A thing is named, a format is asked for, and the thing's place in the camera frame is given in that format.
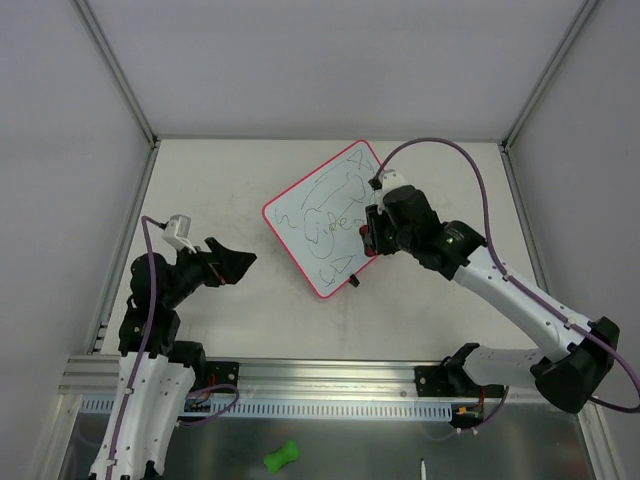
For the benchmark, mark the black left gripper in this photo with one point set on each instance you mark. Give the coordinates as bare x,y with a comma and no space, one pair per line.
212,267

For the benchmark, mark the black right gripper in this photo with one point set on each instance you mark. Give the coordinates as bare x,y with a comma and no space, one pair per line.
376,230

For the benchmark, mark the red whiteboard eraser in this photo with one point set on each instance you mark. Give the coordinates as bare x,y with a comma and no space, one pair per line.
365,237

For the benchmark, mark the pink framed whiteboard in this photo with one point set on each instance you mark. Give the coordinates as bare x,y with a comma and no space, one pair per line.
318,218

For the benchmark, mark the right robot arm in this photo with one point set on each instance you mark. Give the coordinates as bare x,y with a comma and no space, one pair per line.
572,354

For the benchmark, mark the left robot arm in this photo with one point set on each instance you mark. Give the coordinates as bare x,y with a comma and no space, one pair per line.
156,370

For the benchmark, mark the green eraser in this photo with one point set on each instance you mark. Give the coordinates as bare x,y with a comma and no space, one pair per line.
286,454

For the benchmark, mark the white marker pen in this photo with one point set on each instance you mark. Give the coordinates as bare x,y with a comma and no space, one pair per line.
423,470

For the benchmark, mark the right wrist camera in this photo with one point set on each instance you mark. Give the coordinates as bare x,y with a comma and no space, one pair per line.
387,181

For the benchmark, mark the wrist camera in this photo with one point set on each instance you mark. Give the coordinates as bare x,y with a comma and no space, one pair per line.
176,233
387,181

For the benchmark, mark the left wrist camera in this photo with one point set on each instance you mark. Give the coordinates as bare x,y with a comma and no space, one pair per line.
176,233

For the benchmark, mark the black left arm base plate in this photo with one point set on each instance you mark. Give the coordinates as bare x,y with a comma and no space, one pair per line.
217,373

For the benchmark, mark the right aluminium frame post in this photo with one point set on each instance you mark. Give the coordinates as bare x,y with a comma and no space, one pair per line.
562,50

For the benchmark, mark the aluminium frame post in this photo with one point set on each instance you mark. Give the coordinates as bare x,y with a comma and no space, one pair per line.
562,50
99,39

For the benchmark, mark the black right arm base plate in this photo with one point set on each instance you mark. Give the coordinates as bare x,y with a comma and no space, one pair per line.
438,381

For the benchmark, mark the aluminium front rail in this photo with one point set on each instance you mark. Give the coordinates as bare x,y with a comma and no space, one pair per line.
271,378

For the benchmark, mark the slotted cable duct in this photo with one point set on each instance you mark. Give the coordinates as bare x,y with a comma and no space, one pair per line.
300,409

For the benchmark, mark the left aluminium frame post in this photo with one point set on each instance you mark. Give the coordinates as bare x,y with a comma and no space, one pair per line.
99,39

